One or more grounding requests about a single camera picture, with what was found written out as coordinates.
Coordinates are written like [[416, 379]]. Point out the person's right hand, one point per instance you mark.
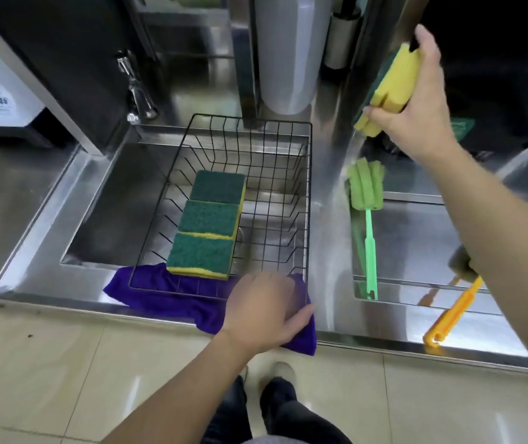
[[423, 115]]

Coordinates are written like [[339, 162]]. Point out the person's left hand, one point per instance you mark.
[[259, 314]]

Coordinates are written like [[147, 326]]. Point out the person's left thumb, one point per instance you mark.
[[301, 316]]

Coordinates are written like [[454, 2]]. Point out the person's right thumb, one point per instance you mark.
[[382, 117]]

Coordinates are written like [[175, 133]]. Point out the yellow green scouring sponge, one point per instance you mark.
[[201, 254], [393, 83], [217, 185], [208, 219]]

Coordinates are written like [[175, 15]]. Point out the person's right forearm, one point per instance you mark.
[[500, 235]]

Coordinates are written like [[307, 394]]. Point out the person's left forearm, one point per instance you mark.
[[185, 393]]

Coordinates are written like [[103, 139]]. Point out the white shoe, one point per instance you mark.
[[282, 372]]

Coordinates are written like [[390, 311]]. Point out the green sponge bottle brush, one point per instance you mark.
[[365, 184]]

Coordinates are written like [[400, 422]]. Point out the green packet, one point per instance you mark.
[[464, 129]]

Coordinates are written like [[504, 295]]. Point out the steel cylinder holder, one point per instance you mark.
[[340, 41]]

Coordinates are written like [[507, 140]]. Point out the person's right leg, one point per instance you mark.
[[296, 420]]

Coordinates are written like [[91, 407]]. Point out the person's leg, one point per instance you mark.
[[229, 420], [296, 420]]

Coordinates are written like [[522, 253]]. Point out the purple microfibre cloth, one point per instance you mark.
[[176, 302]]

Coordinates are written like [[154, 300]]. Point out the steel sink basin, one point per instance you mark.
[[412, 240], [120, 203]]

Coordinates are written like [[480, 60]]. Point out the person's left leg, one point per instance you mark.
[[229, 420]]

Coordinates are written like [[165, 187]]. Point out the chrome faucet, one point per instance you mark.
[[139, 94]]

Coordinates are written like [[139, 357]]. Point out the black cabinet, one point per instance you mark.
[[69, 55]]

